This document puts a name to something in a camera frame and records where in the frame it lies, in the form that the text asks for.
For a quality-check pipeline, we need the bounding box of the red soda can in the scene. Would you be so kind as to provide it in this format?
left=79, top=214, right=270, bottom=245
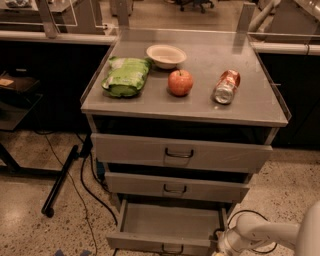
left=211, top=69, right=241, bottom=105

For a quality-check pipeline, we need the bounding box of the black stand leg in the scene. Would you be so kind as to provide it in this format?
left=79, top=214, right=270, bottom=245
left=41, top=145, right=78, bottom=218

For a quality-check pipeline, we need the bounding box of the grey top drawer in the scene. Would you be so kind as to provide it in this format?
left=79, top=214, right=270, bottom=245
left=91, top=133, right=272, bottom=173

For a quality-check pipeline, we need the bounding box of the white paper bowl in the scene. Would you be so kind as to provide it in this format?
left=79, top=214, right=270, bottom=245
left=146, top=45, right=187, bottom=69

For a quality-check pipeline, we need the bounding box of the black office chair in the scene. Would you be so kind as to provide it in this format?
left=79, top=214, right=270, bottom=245
left=175, top=0, right=215, bottom=14

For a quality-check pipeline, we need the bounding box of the grey drawer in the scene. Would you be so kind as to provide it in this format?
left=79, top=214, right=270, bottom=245
left=107, top=198, right=227, bottom=256
left=91, top=133, right=272, bottom=173
left=105, top=172, right=249, bottom=203

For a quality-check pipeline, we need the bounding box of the dark side cart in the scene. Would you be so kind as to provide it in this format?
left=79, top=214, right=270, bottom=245
left=0, top=71, right=42, bottom=131

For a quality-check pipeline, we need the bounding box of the grey railing bar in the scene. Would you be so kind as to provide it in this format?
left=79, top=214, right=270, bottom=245
left=0, top=31, right=117, bottom=45

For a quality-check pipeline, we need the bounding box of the black looped floor cable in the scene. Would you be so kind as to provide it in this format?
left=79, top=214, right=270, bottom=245
left=213, top=209, right=278, bottom=255

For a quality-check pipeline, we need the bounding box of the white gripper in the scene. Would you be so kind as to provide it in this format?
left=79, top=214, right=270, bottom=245
left=212, top=229, right=249, bottom=256

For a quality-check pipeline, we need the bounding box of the red apple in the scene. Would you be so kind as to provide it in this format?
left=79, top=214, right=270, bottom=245
left=168, top=69, right=193, bottom=97

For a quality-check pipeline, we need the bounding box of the grey middle drawer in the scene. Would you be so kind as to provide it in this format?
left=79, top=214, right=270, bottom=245
left=105, top=172, right=249, bottom=203

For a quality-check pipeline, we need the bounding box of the grey bottom drawer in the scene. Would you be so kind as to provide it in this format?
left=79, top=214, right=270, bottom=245
left=107, top=198, right=227, bottom=256

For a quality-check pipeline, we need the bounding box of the green chip bag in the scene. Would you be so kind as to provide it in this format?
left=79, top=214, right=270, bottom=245
left=101, top=57, right=152, bottom=98

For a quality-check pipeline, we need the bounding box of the grey drawer cabinet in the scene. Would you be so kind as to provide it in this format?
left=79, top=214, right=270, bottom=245
left=80, top=27, right=293, bottom=214

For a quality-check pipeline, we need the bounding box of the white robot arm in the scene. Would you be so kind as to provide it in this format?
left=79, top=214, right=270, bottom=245
left=212, top=201, right=320, bottom=256

